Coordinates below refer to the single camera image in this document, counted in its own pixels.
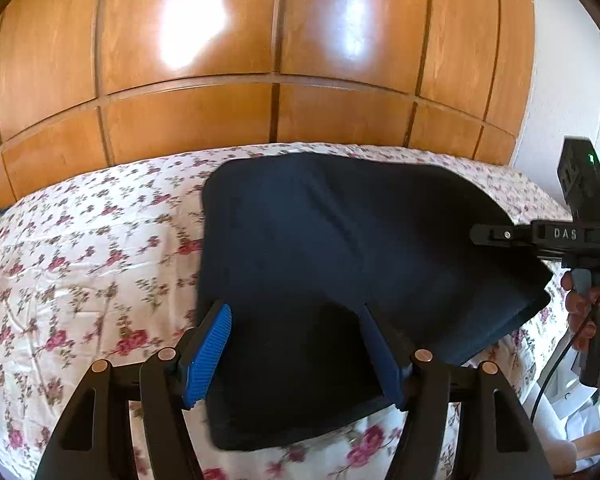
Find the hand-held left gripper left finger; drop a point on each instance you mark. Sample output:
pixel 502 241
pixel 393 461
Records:
pixel 207 355

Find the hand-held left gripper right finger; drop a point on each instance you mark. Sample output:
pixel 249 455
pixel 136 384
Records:
pixel 386 365

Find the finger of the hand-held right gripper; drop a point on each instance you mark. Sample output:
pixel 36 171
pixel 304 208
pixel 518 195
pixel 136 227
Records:
pixel 500 234

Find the black pants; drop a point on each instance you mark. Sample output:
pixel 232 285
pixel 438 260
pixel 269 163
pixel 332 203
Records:
pixel 355 240

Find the person's right hand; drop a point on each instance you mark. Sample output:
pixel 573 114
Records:
pixel 577 305

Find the floral bedspread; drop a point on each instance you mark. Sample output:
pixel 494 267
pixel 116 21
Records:
pixel 80 270

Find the white cloth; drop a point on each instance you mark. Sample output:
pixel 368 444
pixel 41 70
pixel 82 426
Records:
pixel 560 420

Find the wooden wardrobe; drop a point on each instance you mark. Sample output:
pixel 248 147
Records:
pixel 230 60

